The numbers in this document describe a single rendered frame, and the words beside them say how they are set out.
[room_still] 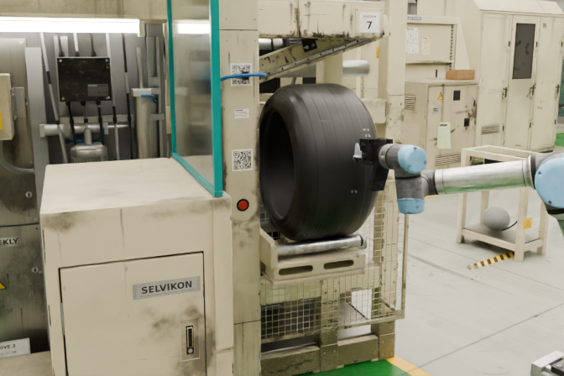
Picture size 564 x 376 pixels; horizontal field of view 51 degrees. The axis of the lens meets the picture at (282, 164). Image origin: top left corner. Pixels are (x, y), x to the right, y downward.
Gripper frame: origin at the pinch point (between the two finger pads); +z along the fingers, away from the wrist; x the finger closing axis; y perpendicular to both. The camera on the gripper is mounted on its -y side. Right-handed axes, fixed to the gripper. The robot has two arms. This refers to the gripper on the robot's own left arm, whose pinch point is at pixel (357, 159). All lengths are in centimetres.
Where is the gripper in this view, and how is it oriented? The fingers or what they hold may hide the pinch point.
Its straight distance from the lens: 196.2
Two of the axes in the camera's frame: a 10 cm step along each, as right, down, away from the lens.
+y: -0.3, -10.0, -0.9
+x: -9.4, 0.5, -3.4
